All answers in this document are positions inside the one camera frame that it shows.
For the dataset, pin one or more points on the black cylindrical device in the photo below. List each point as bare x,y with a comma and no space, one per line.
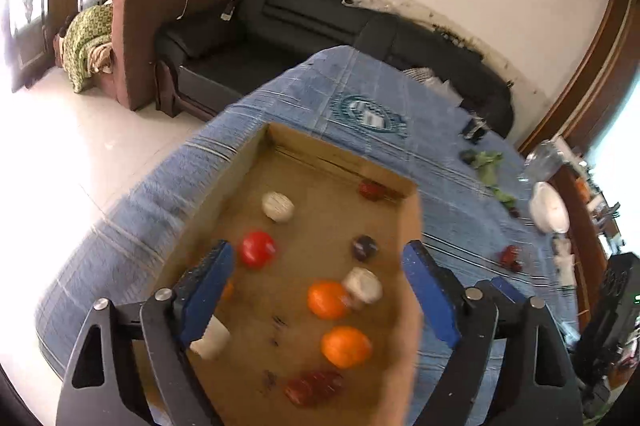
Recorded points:
475,130

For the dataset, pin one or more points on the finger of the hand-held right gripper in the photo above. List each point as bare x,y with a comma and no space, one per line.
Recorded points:
505,287

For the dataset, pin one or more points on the white work glove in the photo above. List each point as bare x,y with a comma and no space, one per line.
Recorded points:
563,261

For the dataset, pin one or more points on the clear plastic container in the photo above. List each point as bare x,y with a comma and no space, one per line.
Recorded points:
542,161

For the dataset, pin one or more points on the wooden sideboard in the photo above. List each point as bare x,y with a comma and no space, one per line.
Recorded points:
590,226

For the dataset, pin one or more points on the green patterned cloth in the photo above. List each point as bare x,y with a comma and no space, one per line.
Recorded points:
87,38

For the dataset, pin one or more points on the orange mandarin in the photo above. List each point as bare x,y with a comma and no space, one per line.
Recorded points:
346,347
227,292
327,300

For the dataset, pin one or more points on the dark purple plum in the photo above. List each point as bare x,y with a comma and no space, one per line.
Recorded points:
364,247

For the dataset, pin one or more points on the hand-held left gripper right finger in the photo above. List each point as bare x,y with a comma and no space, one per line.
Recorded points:
430,296

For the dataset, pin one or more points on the white bowl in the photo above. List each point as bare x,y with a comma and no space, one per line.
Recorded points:
550,207

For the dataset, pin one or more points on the blue patterned blanket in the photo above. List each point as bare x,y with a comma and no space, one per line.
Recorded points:
450,216

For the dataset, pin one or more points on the black pouch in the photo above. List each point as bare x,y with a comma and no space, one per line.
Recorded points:
467,156

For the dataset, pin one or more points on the black sofa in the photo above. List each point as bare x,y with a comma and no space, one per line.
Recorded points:
300,26

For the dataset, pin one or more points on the red tomato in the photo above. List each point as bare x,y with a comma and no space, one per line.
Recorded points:
256,249

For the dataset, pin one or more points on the brown armchair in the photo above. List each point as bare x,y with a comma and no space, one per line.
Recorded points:
150,36

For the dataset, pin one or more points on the cardboard box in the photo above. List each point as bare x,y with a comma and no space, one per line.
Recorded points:
310,226

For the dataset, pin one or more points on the wooden framed door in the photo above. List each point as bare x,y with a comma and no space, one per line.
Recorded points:
30,6

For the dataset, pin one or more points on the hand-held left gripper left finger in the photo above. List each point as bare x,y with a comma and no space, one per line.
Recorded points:
205,291

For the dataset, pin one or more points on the beige bun piece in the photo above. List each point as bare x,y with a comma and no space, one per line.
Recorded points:
277,206

